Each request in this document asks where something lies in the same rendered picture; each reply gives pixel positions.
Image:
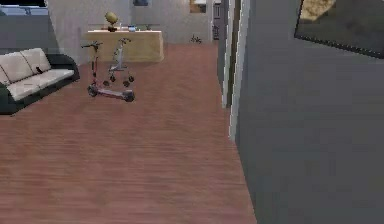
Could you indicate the blue framed wall picture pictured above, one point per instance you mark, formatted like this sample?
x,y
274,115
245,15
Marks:
x,y
140,2

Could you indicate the grey kick scooter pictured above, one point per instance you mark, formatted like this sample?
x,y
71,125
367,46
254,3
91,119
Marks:
x,y
118,63

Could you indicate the black framed wall picture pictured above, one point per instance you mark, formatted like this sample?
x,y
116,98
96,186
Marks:
x,y
346,23

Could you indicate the small dark floor plant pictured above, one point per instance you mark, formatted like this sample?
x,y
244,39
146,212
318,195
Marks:
x,y
196,40

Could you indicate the white door frame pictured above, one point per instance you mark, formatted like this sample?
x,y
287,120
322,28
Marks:
x,y
235,66

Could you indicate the black remote control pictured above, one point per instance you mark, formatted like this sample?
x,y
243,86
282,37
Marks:
x,y
39,70

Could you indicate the black sofa with white cushions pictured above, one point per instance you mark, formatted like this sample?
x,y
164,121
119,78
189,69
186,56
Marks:
x,y
23,80

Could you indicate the golden globe ornament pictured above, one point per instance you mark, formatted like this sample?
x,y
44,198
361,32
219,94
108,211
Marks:
x,y
111,18

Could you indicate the blue window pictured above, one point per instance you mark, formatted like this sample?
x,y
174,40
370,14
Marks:
x,y
23,8

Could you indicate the yellow framed wall picture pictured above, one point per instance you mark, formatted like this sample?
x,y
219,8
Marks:
x,y
198,6

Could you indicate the small blue box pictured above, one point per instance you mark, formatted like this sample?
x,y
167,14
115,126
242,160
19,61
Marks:
x,y
132,29

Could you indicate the light wooden sideboard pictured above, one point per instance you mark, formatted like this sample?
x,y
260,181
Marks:
x,y
140,45

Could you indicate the red kick scooter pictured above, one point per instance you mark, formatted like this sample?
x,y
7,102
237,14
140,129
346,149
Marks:
x,y
100,90

